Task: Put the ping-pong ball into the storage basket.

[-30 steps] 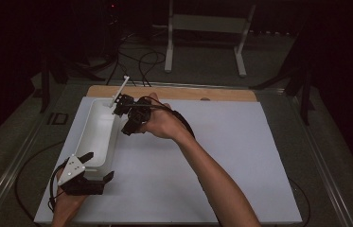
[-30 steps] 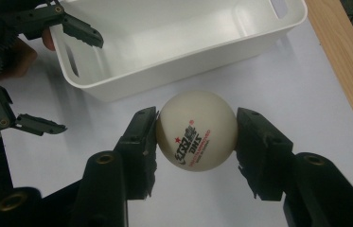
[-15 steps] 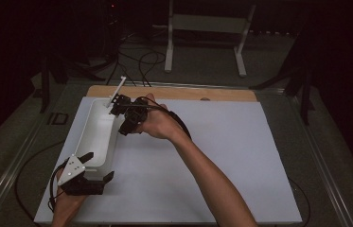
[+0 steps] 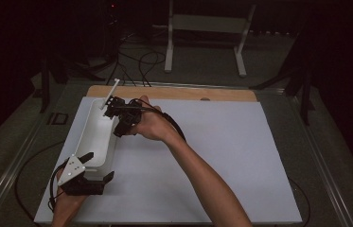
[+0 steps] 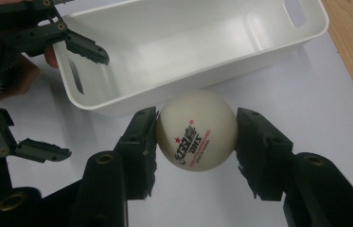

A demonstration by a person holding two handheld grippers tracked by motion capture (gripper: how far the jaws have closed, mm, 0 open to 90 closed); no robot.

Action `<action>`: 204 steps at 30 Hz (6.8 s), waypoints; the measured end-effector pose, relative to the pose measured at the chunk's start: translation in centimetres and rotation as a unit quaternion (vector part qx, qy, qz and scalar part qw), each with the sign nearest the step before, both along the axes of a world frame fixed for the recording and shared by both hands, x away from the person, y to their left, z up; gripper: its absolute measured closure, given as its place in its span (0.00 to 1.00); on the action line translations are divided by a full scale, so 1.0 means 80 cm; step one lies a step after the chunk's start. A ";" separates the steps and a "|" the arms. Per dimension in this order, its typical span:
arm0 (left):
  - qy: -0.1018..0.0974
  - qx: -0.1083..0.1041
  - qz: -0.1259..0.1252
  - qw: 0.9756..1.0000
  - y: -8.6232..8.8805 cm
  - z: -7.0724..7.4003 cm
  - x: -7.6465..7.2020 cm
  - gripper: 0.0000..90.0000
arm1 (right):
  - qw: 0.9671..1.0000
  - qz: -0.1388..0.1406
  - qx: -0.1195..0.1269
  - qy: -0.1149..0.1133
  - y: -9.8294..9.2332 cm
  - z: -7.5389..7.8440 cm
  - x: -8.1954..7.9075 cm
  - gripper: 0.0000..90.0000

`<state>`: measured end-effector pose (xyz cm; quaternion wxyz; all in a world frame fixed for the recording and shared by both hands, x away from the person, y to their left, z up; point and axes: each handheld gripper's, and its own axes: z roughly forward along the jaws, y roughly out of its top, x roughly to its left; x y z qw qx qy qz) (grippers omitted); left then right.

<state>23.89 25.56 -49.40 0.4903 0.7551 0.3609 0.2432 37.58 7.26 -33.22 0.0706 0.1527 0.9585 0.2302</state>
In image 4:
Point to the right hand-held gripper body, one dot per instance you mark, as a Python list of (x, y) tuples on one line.
[(128, 115)]

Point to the white oblong plastic container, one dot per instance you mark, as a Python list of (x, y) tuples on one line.
[(98, 138)]

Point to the black square floor frame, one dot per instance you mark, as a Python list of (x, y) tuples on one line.
[(58, 118)]

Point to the white table mat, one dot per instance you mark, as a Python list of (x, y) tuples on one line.
[(221, 157)]

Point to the black metal stand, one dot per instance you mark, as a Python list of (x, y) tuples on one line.
[(300, 82), (46, 85)]

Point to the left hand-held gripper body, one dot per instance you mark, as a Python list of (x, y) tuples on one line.
[(76, 176)]

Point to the white metal stand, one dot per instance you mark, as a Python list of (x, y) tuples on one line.
[(208, 23)]

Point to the person's right hand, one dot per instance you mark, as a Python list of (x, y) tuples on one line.
[(153, 123)]

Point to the person's left hand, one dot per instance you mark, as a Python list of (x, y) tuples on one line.
[(68, 208)]

